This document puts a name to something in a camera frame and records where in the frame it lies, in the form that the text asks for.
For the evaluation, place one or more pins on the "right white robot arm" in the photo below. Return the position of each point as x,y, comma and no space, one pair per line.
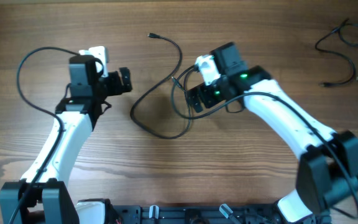
327,160

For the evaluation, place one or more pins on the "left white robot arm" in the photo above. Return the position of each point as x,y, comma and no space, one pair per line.
41,195

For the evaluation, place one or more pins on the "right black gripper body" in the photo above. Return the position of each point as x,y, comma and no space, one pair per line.
214,93

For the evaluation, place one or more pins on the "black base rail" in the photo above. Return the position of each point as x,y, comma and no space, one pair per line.
258,214

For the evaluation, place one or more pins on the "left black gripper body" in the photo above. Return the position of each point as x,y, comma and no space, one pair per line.
110,86

